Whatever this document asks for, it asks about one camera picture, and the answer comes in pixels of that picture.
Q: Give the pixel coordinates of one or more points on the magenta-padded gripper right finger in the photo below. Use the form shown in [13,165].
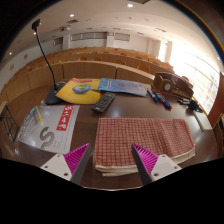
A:
[146,160]

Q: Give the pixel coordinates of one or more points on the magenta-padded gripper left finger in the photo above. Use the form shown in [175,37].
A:
[76,158]

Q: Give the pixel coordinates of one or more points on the red white checked towel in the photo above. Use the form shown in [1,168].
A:
[146,133]

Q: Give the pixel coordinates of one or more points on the white printed magazine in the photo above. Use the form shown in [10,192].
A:
[50,126]

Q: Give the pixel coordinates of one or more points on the yellow highlighter pen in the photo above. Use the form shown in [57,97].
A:
[39,115]

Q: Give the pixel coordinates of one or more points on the blue marker pen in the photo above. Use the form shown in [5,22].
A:
[166,104]
[152,95]

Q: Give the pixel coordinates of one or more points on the black remote control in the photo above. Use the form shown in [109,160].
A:
[103,102]

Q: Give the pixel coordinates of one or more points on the yellow booklet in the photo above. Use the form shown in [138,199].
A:
[71,95]

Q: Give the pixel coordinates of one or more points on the black gooseneck desk microphone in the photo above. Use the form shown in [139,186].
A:
[53,96]

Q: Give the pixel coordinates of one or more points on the red marker pen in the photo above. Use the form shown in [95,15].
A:
[158,94]

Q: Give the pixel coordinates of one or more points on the white notepad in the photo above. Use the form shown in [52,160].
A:
[202,120]

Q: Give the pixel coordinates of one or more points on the black marker pen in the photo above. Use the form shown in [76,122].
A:
[183,100]

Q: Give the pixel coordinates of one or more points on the small black device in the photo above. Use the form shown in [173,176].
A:
[194,105]

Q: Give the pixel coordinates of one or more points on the wooden desk organizer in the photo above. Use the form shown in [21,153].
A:
[160,85]

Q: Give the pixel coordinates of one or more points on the blue booklet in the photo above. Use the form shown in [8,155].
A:
[123,86]

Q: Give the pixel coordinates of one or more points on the rows of wooden auditorium seats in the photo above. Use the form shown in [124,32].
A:
[90,70]

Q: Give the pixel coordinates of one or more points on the ceiling projector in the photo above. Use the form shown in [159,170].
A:
[66,28]

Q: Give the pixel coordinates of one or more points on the round ceiling lights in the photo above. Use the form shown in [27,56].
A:
[130,5]

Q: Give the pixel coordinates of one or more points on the black metal frame stand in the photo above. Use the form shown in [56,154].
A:
[4,116]

